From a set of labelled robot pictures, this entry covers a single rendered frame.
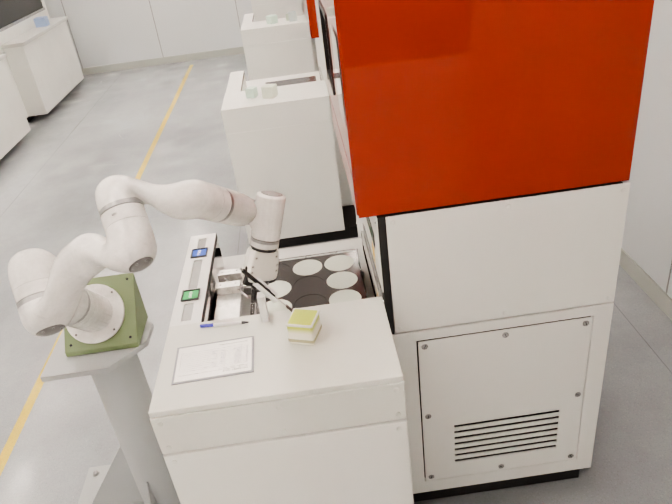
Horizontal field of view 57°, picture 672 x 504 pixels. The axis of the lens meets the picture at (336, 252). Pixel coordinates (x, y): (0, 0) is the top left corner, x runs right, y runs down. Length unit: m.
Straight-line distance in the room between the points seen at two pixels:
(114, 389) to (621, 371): 2.13
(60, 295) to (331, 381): 0.70
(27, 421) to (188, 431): 1.80
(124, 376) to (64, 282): 0.62
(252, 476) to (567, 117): 1.23
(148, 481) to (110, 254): 1.22
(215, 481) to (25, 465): 1.51
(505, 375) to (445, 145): 0.83
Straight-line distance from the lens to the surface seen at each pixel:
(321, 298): 1.94
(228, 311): 2.00
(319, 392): 1.54
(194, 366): 1.68
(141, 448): 2.38
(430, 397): 2.08
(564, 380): 2.19
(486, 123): 1.64
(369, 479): 1.78
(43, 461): 3.11
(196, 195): 1.44
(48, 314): 1.70
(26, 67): 8.08
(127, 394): 2.22
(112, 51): 10.10
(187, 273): 2.10
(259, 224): 1.76
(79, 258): 1.57
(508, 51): 1.60
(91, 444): 3.07
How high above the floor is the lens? 2.00
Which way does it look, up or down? 30 degrees down
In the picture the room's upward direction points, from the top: 8 degrees counter-clockwise
